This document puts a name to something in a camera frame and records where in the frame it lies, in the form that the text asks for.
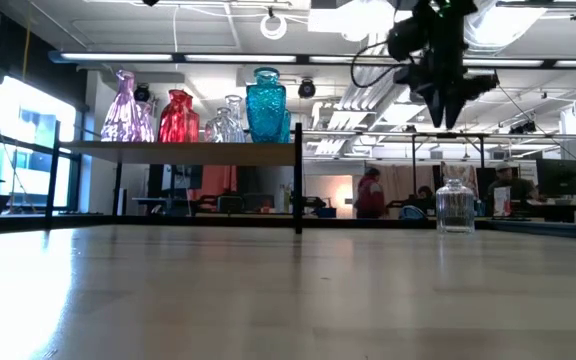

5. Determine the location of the wooden shelf with black frame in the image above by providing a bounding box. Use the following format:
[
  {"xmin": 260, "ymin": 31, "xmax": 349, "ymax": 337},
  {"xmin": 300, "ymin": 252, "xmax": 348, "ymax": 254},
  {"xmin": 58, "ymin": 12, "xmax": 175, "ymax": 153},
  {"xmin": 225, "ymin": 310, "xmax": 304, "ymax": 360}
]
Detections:
[{"xmin": 45, "ymin": 119, "xmax": 305, "ymax": 235}]

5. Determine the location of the pink slender glass vase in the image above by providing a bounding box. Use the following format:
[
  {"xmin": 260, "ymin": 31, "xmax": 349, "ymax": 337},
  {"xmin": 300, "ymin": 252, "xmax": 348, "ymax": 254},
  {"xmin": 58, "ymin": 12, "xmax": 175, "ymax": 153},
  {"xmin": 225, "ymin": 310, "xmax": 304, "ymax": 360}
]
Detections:
[{"xmin": 100, "ymin": 69, "xmax": 144, "ymax": 143}]

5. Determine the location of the person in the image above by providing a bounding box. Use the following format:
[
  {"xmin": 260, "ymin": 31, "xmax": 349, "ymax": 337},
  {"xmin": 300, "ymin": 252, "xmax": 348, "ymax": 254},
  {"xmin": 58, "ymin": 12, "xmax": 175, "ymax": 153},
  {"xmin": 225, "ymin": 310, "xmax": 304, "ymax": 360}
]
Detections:
[
  {"xmin": 353, "ymin": 167, "xmax": 387, "ymax": 220},
  {"xmin": 415, "ymin": 184, "xmax": 437, "ymax": 214},
  {"xmin": 485, "ymin": 160, "xmax": 542, "ymax": 217}
]

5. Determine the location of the round white ceiling lamp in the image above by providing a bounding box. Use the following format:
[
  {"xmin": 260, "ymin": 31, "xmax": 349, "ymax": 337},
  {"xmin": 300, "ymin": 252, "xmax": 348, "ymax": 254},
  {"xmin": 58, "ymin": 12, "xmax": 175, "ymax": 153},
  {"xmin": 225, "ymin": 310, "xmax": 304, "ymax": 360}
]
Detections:
[{"xmin": 260, "ymin": 13, "xmax": 289, "ymax": 41}]

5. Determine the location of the blue round bag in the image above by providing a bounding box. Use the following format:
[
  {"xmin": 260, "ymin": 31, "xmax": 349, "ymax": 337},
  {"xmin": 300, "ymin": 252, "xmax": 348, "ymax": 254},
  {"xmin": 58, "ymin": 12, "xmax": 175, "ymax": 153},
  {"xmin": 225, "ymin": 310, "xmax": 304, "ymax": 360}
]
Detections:
[{"xmin": 398, "ymin": 204, "xmax": 428, "ymax": 221}]

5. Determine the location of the clear round ribbed vase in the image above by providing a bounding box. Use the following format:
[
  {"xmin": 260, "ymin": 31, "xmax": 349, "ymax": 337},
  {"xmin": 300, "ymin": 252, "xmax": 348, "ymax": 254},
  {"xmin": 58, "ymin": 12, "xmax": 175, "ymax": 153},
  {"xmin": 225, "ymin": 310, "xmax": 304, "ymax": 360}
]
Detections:
[{"xmin": 203, "ymin": 106, "xmax": 234, "ymax": 144}]

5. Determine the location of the window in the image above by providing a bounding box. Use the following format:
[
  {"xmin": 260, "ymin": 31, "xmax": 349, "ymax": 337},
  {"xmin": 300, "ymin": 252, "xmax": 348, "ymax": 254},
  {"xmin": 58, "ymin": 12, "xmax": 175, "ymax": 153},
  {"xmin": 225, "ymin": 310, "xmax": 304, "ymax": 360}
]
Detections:
[{"xmin": 0, "ymin": 74, "xmax": 87, "ymax": 216}]

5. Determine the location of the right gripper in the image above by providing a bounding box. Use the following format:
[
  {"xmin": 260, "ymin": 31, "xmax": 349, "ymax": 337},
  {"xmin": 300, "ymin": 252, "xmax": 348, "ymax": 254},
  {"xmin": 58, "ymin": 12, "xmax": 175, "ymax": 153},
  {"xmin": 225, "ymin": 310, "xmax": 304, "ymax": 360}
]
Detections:
[{"xmin": 395, "ymin": 17, "xmax": 499, "ymax": 130}]

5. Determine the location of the red square ribbed vase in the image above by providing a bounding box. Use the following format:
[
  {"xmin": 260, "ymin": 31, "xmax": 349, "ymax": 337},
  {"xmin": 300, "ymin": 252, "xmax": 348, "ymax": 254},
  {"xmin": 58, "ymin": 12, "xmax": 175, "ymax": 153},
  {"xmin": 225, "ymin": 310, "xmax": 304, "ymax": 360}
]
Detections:
[{"xmin": 157, "ymin": 88, "xmax": 193, "ymax": 144}]

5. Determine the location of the clear faceted tall vase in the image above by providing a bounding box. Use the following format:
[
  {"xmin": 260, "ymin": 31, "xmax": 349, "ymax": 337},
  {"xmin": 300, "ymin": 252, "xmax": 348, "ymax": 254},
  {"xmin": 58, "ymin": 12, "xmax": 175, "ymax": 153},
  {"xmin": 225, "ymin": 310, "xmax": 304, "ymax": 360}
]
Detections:
[{"xmin": 223, "ymin": 93, "xmax": 246, "ymax": 144}]

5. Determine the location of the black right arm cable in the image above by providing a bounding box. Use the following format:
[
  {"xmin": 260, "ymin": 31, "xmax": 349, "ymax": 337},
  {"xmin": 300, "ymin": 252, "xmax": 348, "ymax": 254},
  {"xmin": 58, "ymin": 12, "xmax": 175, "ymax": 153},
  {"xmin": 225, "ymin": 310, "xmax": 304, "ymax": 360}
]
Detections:
[{"xmin": 350, "ymin": 41, "xmax": 409, "ymax": 90}]

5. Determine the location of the black computer monitor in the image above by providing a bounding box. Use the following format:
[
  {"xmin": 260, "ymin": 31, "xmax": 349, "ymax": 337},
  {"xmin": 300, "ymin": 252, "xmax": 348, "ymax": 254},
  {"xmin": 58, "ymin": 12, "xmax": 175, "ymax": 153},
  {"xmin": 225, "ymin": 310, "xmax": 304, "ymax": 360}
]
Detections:
[{"xmin": 536, "ymin": 158, "xmax": 576, "ymax": 197}]

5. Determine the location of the white red printed card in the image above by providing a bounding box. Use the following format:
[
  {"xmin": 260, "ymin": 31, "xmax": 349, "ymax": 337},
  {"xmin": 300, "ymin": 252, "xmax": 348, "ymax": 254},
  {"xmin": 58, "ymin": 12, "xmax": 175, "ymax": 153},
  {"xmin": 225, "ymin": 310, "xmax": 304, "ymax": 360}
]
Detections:
[{"xmin": 492, "ymin": 186, "xmax": 512, "ymax": 217}]

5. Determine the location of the beige curtain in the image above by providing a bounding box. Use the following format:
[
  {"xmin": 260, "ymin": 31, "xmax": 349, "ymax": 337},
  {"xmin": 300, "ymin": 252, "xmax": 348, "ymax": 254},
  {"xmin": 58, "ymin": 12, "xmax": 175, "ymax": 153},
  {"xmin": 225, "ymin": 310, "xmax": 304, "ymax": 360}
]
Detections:
[{"xmin": 365, "ymin": 162, "xmax": 437, "ymax": 219}]

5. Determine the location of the colourful patterned banner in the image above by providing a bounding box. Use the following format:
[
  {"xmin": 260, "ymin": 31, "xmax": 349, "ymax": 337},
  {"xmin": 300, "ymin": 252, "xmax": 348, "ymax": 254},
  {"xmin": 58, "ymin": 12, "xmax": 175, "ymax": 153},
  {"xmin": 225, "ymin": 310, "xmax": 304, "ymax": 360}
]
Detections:
[{"xmin": 440, "ymin": 162, "xmax": 479, "ymax": 199}]

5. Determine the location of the blue round dotted vase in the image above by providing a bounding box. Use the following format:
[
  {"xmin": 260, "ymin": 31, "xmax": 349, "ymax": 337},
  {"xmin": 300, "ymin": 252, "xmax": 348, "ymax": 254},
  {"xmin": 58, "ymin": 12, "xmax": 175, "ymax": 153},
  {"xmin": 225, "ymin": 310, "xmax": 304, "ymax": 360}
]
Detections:
[{"xmin": 245, "ymin": 66, "xmax": 288, "ymax": 145}]

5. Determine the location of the black ceiling spotlight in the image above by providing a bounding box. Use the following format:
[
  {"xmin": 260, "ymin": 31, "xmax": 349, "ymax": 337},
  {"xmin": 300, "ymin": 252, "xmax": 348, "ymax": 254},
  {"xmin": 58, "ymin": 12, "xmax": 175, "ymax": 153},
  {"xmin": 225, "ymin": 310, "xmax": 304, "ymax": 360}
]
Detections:
[{"xmin": 507, "ymin": 119, "xmax": 539, "ymax": 136}]

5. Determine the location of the pink curtain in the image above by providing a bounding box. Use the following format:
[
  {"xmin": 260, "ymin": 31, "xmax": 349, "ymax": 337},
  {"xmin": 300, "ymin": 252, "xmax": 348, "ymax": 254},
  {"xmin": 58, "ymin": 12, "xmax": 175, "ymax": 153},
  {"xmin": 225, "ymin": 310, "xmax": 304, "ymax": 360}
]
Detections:
[{"xmin": 190, "ymin": 165, "xmax": 238, "ymax": 201}]

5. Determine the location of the clear small glass vase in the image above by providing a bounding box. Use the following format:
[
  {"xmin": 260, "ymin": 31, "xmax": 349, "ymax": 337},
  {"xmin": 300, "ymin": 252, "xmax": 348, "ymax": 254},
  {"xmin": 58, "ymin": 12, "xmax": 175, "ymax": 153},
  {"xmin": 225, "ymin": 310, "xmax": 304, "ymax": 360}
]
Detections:
[{"xmin": 435, "ymin": 178, "xmax": 476, "ymax": 235}]

